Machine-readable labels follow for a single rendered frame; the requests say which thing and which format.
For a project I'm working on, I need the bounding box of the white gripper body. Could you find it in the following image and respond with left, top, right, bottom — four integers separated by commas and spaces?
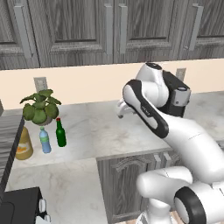
116, 98, 134, 119

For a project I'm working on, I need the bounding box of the green glass bottle red cap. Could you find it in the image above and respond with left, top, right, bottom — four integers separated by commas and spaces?
55, 117, 67, 148

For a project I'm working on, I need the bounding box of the grey wood base cupboard door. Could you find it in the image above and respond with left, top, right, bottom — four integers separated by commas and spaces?
96, 153, 165, 224
161, 150, 186, 173

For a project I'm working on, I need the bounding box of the green potted plant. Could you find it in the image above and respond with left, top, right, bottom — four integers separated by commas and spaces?
19, 88, 62, 127

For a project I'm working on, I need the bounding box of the blue water bottle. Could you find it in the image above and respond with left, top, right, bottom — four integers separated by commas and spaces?
38, 126, 53, 154

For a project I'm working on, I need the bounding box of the yellow juice carton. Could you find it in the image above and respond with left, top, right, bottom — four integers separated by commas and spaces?
15, 126, 34, 161

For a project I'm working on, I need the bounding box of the grey striped tall cabinet side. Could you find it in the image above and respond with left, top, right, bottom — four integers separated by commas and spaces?
0, 113, 26, 203

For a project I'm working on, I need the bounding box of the white hob knob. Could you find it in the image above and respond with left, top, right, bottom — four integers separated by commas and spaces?
38, 198, 48, 213
43, 213, 53, 224

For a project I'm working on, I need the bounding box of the black hob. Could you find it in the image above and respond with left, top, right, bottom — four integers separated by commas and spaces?
0, 186, 42, 224

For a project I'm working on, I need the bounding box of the grey base cupboard handle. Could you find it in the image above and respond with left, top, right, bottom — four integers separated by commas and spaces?
153, 153, 162, 171
163, 151, 173, 169

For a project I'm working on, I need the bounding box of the grey wall socket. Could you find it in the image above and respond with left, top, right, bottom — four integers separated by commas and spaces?
175, 67, 187, 83
33, 76, 49, 93

